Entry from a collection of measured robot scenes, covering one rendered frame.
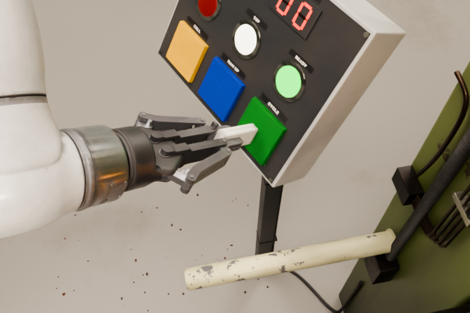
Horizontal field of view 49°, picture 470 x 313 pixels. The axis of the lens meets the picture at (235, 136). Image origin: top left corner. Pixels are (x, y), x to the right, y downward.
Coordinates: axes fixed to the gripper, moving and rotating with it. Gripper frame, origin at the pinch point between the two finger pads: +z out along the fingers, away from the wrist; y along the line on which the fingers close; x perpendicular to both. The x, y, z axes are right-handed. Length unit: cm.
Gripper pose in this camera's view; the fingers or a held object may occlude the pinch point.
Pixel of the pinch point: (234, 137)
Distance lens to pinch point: 73.0
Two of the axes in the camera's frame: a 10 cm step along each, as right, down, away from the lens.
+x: 4.1, -7.3, -5.6
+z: 7.0, -1.4, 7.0
